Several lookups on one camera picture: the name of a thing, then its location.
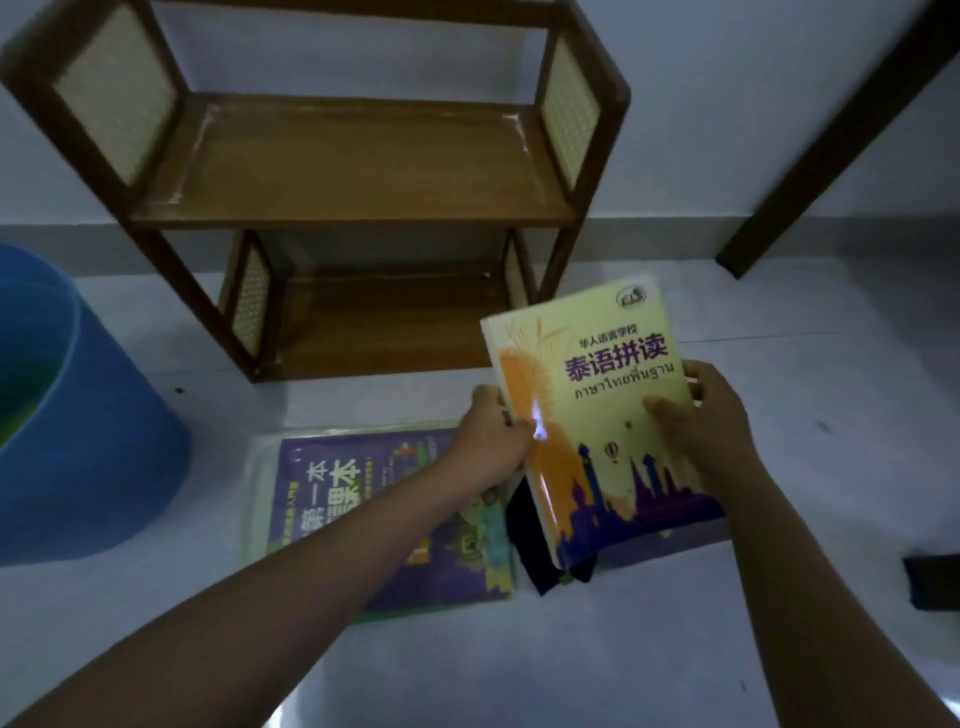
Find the person's left forearm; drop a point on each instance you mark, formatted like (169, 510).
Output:
(247, 600)

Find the yellow book with skyline cover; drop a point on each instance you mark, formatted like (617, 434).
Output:
(600, 390)

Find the person's right hand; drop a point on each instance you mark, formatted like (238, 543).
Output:
(712, 435)

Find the brown wooden rattan-panel shelf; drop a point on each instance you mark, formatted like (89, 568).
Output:
(352, 161)

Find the purple book with yellow lettering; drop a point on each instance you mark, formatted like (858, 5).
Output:
(330, 480)

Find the dark rectangular object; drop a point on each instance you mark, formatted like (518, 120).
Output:
(934, 582)

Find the dark wooden furniture leg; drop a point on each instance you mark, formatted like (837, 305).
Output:
(832, 142)

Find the person's left thumb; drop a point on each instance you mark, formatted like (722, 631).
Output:
(519, 436)

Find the blue plastic bucket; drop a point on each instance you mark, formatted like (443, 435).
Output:
(82, 465)

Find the black cloth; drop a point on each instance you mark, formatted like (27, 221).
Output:
(536, 540)

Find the person's left hand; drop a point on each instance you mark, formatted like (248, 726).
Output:
(480, 450)

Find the person's right thumb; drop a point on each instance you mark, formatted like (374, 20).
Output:
(667, 411)

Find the person's right forearm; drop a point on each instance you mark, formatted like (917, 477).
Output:
(817, 607)

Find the blue-purple book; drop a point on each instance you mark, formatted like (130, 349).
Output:
(667, 541)

